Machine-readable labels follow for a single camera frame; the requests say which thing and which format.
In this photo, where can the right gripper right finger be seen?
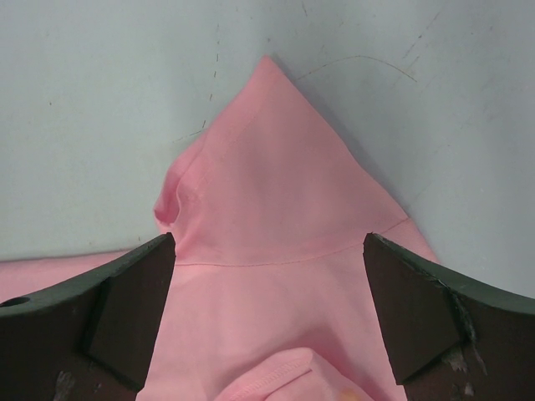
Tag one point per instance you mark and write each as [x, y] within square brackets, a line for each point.
[449, 336]

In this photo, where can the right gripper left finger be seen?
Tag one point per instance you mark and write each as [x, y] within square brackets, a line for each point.
[91, 337]

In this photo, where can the pink t shirt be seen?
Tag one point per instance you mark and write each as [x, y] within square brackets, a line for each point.
[269, 298]

